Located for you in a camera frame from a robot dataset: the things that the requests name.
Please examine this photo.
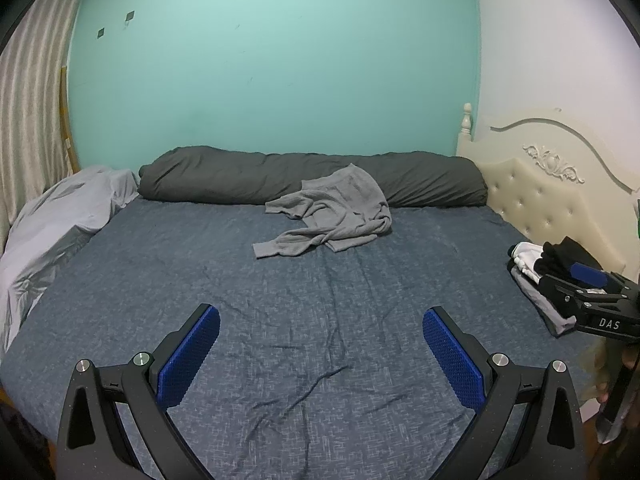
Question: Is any grey knit sweater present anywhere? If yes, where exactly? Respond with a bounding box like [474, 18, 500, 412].
[253, 164, 392, 259]

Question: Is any person's right hand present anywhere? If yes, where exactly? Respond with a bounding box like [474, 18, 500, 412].
[580, 339, 639, 404]

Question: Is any black folded garment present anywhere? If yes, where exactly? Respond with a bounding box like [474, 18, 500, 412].
[541, 236, 602, 271]

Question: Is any white folded garment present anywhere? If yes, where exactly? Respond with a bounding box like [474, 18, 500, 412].
[508, 242, 544, 285]

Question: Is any cream tufted headboard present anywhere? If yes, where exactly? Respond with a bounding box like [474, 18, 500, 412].
[457, 104, 639, 280]

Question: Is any light grey crumpled blanket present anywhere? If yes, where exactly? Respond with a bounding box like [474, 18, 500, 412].
[1, 166, 139, 353]

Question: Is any blue patterned bed sheet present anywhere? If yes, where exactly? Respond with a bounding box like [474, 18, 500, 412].
[1, 198, 596, 479]

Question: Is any dark grey rolled duvet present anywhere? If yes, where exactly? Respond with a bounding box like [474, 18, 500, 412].
[139, 145, 488, 208]

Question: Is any striped beige curtain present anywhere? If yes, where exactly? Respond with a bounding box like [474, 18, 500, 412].
[1, 0, 80, 242]

